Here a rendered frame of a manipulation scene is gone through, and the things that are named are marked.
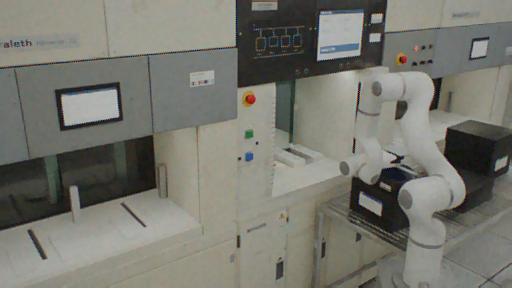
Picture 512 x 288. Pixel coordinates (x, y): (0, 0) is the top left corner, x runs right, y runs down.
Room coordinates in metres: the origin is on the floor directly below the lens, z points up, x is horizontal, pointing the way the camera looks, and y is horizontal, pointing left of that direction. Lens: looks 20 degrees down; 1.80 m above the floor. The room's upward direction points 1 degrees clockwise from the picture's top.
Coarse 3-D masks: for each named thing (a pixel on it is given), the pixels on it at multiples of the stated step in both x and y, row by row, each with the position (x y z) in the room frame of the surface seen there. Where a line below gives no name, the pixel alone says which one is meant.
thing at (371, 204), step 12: (360, 180) 1.92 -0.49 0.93; (360, 192) 1.91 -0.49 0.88; (372, 192) 1.85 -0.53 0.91; (384, 192) 1.79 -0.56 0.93; (360, 204) 1.90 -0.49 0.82; (372, 204) 1.84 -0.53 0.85; (384, 204) 1.78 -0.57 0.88; (396, 204) 1.74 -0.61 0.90; (372, 216) 1.84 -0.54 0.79; (384, 216) 1.78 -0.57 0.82; (396, 216) 1.75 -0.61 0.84; (384, 228) 1.77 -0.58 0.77; (396, 228) 1.75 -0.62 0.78
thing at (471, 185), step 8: (456, 168) 2.25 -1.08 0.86; (464, 176) 2.14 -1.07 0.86; (472, 176) 2.14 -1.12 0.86; (480, 176) 2.15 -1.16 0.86; (464, 184) 2.04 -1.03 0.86; (472, 184) 2.05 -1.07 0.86; (480, 184) 2.05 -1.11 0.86; (488, 184) 2.07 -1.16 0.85; (472, 192) 1.97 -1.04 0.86; (480, 192) 2.02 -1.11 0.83; (488, 192) 2.08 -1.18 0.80; (464, 200) 1.94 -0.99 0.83; (472, 200) 1.98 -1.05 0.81; (480, 200) 2.03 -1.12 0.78; (456, 208) 1.96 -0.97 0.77; (464, 208) 1.94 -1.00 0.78; (472, 208) 1.98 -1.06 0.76
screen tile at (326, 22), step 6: (324, 18) 2.02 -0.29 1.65; (330, 18) 2.04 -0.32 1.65; (336, 18) 2.06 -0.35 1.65; (324, 24) 2.02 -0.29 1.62; (330, 24) 2.04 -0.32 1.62; (336, 24) 2.06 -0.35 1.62; (336, 30) 2.07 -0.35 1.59; (324, 36) 2.02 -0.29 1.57; (330, 36) 2.04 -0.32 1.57; (336, 36) 2.07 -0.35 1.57; (324, 42) 2.02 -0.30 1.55; (330, 42) 2.05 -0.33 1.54
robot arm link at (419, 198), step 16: (432, 176) 1.41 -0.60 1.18; (400, 192) 1.37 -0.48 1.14; (416, 192) 1.32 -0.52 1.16; (432, 192) 1.33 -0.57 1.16; (448, 192) 1.35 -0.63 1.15; (416, 208) 1.31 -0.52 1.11; (432, 208) 1.32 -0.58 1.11; (416, 224) 1.35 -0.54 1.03; (432, 224) 1.32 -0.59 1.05; (416, 240) 1.36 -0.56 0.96; (432, 240) 1.33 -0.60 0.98
